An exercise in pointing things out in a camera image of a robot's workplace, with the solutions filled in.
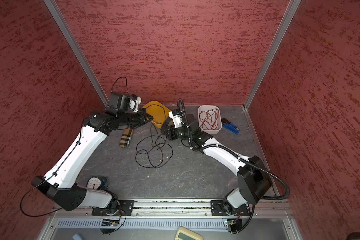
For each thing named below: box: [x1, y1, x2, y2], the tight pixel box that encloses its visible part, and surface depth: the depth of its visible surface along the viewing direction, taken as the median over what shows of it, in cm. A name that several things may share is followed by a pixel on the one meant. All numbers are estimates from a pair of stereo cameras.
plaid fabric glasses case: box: [119, 128, 134, 149], surface depth 98 cm
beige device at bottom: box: [175, 226, 204, 240], surface depth 67 cm
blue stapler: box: [222, 118, 240, 135], surface depth 106 cm
